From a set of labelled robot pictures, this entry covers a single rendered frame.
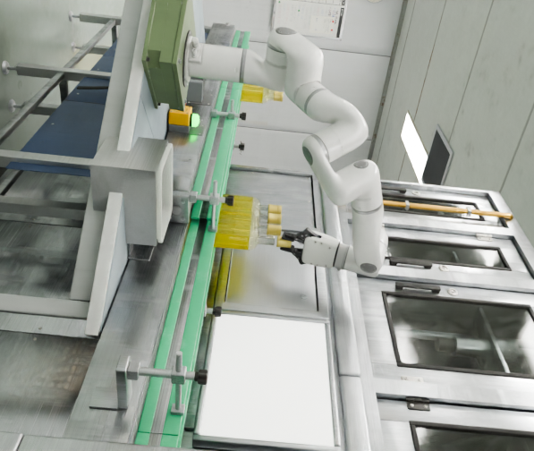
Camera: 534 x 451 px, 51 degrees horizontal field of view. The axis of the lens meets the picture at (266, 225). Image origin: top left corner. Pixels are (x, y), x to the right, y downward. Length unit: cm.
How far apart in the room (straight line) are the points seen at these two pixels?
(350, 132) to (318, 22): 614
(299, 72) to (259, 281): 65
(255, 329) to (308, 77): 70
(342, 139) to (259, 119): 658
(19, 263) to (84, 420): 83
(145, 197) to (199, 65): 43
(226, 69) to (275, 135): 650
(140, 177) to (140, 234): 17
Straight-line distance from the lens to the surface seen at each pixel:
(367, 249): 154
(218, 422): 139
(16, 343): 165
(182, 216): 164
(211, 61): 162
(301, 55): 150
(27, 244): 198
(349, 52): 773
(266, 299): 170
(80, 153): 188
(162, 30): 155
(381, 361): 166
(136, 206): 142
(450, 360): 174
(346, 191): 141
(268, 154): 823
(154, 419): 120
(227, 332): 158
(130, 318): 136
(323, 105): 146
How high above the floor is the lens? 106
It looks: 2 degrees up
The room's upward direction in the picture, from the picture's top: 96 degrees clockwise
